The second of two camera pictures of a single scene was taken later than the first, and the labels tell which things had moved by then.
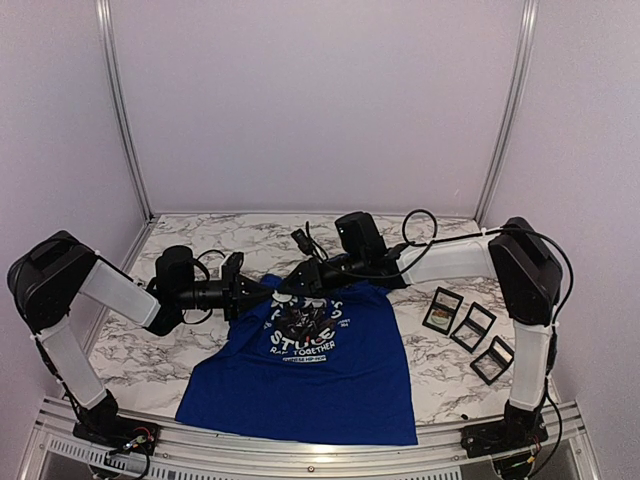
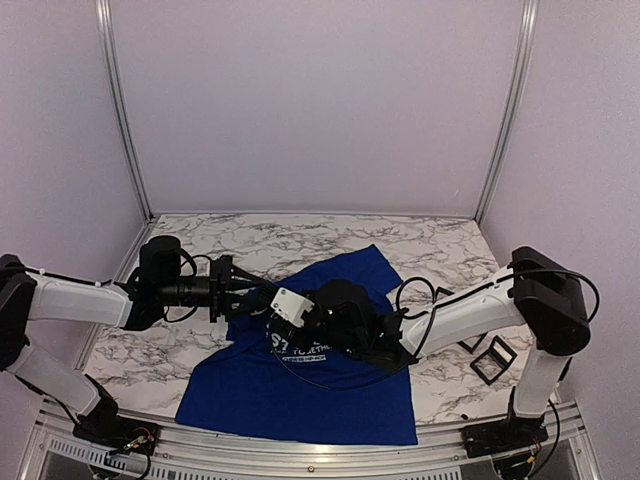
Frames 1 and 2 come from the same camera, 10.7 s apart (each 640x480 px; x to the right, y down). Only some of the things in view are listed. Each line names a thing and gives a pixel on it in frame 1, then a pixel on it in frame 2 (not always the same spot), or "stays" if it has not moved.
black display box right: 493,362 stays
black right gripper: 309,275 to 314,290
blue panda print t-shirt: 324,366 stays
